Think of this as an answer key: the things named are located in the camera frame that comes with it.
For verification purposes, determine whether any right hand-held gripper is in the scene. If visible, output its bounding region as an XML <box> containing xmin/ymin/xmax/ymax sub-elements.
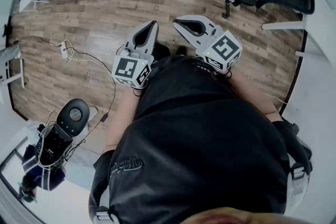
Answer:
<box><xmin>173</xmin><ymin>15</ymin><xmax>243</xmax><ymax>73</ymax></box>

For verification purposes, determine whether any person's right forearm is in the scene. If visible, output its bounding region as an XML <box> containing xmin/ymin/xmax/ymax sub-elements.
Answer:
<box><xmin>227</xmin><ymin>70</ymin><xmax>281</xmax><ymax>121</ymax></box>

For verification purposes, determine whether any person's left black shoe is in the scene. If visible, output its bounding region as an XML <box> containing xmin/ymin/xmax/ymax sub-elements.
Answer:
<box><xmin>154</xmin><ymin>43</ymin><xmax>172</xmax><ymax>61</ymax></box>

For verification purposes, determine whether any person's left forearm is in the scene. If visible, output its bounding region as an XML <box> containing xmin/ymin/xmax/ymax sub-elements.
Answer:
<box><xmin>104</xmin><ymin>86</ymin><xmax>144</xmax><ymax>152</ymax></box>

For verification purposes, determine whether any grey harness strap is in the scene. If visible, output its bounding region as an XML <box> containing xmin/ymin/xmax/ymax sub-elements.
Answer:
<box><xmin>94</xmin><ymin>186</ymin><xmax>115</xmax><ymax>224</ymax></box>
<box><xmin>286</xmin><ymin>157</ymin><xmax>311</xmax><ymax>216</ymax></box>

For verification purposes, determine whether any white table foot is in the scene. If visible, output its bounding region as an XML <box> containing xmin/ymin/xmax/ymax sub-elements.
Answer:
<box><xmin>261</xmin><ymin>20</ymin><xmax>307</xmax><ymax>31</ymax></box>
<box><xmin>295</xmin><ymin>51</ymin><xmax>316</xmax><ymax>59</ymax></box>

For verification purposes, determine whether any thin black floor cable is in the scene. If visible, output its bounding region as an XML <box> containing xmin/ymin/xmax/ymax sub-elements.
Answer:
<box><xmin>12</xmin><ymin>35</ymin><xmax>64</xmax><ymax>48</ymax></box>

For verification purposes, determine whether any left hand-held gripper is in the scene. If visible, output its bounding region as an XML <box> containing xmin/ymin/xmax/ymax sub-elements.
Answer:
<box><xmin>112</xmin><ymin>20</ymin><xmax>160</xmax><ymax>89</ymax></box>

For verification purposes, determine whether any white power strip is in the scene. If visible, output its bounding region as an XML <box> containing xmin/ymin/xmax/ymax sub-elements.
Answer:
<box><xmin>59</xmin><ymin>41</ymin><xmax>70</xmax><ymax>60</ymax></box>

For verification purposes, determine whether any person's black t-shirt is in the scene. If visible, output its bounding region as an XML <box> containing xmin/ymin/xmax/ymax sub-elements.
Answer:
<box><xmin>88</xmin><ymin>56</ymin><xmax>313</xmax><ymax>224</ymax></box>

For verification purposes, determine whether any white standing table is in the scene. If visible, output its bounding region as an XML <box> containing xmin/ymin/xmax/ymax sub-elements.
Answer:
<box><xmin>0</xmin><ymin>44</ymin><xmax>26</xmax><ymax>104</ymax></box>

